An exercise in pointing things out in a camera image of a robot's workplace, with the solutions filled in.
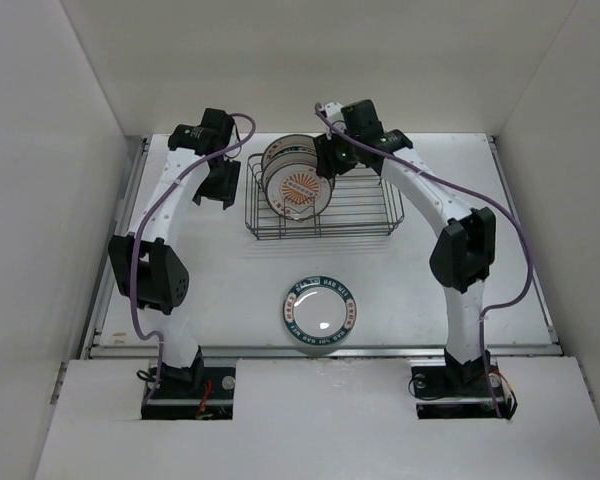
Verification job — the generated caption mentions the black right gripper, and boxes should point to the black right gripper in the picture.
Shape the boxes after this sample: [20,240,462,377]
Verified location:
[313,125,361,179]

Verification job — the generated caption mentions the orange sunburst plate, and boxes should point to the orange sunburst plate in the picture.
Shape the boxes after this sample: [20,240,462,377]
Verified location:
[265,163,334,221]
[262,152,321,204]

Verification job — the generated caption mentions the grey wire dish rack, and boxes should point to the grey wire dish rack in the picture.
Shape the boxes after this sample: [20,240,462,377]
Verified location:
[245,153,405,240]

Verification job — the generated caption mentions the green rim deep plate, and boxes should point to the green rim deep plate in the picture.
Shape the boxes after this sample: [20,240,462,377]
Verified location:
[261,134,316,171]
[282,275,358,348]

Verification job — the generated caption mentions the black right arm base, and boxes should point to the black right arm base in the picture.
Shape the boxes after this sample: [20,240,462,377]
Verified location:
[408,360,518,420]

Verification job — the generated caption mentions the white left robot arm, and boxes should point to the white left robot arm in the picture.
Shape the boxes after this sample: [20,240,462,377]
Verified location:
[108,108,247,397]

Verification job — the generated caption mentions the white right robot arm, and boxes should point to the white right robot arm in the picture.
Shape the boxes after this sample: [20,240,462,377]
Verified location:
[314,100,496,398]

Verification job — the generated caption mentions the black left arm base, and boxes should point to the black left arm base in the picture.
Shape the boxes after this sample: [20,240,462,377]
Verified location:
[140,366,236,421]

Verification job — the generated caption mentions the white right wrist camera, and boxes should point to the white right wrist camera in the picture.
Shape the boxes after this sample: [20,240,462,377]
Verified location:
[314,101,343,124]

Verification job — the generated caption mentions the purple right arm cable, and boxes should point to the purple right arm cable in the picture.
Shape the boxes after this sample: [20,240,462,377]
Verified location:
[313,103,535,420]

